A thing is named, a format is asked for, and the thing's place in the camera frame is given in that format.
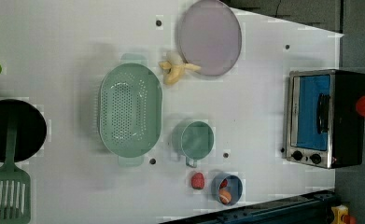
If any silver black toaster oven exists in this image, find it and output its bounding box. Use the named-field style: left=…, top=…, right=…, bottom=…
left=285, top=69, right=365, bottom=169

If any green mug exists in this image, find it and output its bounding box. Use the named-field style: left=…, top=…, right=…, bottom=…
left=171, top=120, right=215, bottom=168

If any peeled banana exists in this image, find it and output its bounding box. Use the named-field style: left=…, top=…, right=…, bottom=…
left=159, top=51, right=201, bottom=85

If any green oval colander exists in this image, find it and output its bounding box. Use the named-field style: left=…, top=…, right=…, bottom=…
left=98, top=53, right=162, bottom=167

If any red strawberry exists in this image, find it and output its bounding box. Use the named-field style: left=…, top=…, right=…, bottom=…
left=190, top=173, right=205, bottom=189

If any grey round plate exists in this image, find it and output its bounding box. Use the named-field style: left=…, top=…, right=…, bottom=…
left=178, top=0, right=242, bottom=76

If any blue cup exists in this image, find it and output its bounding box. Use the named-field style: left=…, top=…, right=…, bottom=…
left=210, top=173, right=244, bottom=206

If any black frying pan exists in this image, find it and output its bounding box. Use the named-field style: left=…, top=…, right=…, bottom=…
left=0, top=99, right=48, bottom=163

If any green slotted spatula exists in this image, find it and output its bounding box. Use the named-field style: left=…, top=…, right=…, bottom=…
left=0, top=114, right=31, bottom=224

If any blue metal frame rail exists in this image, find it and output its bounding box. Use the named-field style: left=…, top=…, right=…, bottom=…
left=162, top=190, right=341, bottom=224

